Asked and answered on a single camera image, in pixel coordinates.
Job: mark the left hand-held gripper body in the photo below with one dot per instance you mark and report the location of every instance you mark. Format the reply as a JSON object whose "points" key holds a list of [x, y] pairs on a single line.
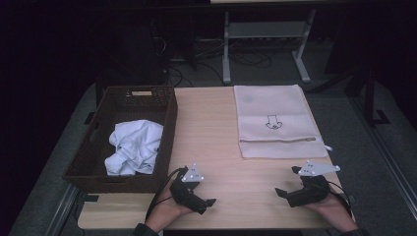
{"points": [[183, 193]]}

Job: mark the white metal desk frame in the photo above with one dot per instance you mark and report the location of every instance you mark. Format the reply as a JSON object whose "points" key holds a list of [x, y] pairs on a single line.
{"points": [[265, 29]]}

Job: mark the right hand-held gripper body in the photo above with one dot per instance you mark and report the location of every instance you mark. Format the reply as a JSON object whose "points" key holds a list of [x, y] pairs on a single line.
{"points": [[313, 191]]}

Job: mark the black tape piece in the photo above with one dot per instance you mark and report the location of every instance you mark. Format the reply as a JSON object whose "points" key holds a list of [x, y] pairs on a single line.
{"points": [[92, 198]]}

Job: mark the white shirt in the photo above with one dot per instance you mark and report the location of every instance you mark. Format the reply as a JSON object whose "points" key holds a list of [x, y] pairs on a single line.
{"points": [[137, 144]]}

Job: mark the black metal stand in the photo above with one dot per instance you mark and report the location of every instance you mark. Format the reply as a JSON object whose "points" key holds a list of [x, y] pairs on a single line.
{"points": [[369, 98]]}

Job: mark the grey metal floor rail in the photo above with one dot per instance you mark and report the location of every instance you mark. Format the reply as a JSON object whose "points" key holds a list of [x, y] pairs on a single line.
{"points": [[62, 209], [387, 154]]}

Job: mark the person's left hand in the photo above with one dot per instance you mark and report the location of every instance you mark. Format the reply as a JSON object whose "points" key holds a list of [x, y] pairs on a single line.
{"points": [[165, 211]]}

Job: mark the white mesh laundry bag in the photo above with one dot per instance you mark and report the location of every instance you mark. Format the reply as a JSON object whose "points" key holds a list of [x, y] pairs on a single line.
{"points": [[272, 105]]}

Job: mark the person's right hand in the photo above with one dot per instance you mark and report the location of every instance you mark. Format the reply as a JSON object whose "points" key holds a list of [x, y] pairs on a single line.
{"points": [[334, 213]]}

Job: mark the brown woven basket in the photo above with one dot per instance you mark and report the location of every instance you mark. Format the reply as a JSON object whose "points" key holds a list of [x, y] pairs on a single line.
{"points": [[95, 141]]}

